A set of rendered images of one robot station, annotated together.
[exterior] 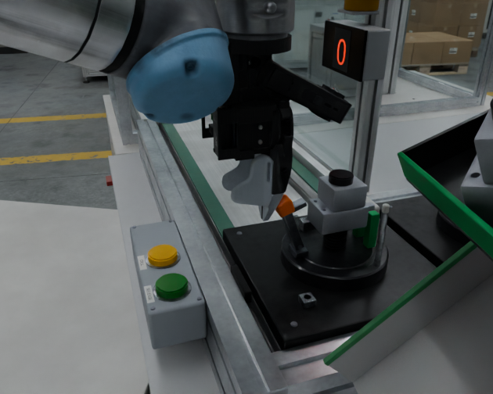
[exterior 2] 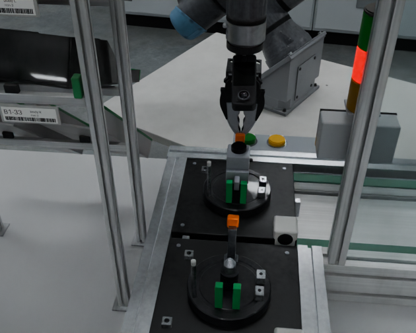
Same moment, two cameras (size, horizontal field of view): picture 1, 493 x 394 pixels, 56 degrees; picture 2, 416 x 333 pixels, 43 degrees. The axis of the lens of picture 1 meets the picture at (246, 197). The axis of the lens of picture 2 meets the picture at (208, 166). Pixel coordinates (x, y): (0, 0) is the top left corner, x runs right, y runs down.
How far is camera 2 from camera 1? 1.25 m
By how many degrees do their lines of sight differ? 90
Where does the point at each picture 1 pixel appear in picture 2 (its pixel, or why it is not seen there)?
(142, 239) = (300, 139)
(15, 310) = (302, 130)
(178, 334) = not seen: hidden behind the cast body
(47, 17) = not seen: outside the picture
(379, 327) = (142, 137)
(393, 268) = (212, 214)
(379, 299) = (191, 195)
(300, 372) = (171, 160)
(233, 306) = (222, 154)
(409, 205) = (283, 266)
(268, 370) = (179, 154)
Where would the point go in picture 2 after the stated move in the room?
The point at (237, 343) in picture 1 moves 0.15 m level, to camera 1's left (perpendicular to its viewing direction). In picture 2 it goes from (198, 150) to (222, 119)
